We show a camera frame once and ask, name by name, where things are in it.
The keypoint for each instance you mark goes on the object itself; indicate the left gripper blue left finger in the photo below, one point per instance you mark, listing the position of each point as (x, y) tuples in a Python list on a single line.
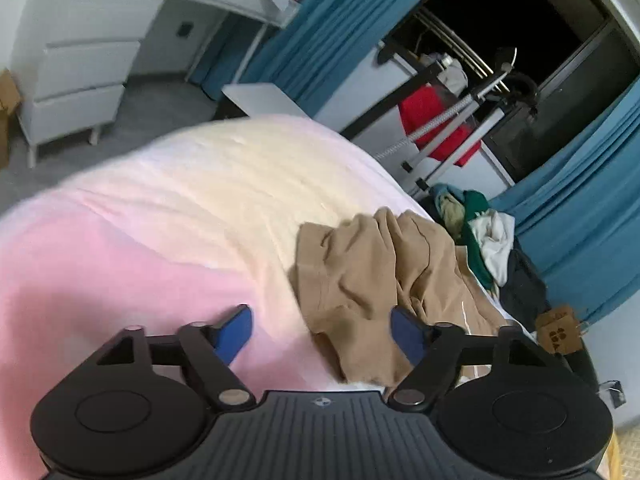
[(208, 353)]

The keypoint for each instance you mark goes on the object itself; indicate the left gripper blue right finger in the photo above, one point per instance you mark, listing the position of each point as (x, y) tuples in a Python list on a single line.
[(433, 351)]

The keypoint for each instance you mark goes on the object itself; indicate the tan khaki trousers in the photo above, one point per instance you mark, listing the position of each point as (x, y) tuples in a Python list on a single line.
[(348, 279)]

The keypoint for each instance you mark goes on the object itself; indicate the pile of mixed clothes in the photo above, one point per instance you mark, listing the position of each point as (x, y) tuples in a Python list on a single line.
[(493, 253)]

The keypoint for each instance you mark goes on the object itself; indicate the pastel tie-dye bed sheet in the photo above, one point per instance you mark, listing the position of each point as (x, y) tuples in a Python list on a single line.
[(177, 232)]

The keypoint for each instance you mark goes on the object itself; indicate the brown paper bag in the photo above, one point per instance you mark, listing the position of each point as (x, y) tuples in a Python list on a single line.
[(558, 331)]

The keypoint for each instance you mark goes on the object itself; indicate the black sofa bench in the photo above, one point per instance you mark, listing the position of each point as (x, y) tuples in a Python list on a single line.
[(580, 364)]

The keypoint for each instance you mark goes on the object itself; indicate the silver tripod stand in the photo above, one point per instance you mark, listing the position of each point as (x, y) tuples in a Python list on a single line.
[(454, 135)]

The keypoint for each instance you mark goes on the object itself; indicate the right blue curtain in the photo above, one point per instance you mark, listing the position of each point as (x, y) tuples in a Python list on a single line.
[(577, 217)]

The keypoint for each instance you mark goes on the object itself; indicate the blue curtain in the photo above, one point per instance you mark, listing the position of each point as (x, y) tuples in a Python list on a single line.
[(308, 59), (577, 217)]

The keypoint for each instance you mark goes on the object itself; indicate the cardboard box on floor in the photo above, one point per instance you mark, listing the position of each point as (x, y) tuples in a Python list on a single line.
[(10, 100)]

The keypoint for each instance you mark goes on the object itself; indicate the white dresser desk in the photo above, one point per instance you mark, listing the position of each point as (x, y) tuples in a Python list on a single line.
[(71, 58)]

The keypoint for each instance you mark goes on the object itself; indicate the left blue curtain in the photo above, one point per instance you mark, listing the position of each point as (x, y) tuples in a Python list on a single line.
[(308, 59)]

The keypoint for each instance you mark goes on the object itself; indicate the white wall socket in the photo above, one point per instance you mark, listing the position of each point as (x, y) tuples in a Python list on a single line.
[(612, 394)]

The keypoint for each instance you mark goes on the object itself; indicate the white black rack frame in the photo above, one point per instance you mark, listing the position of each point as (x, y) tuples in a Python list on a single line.
[(422, 74)]

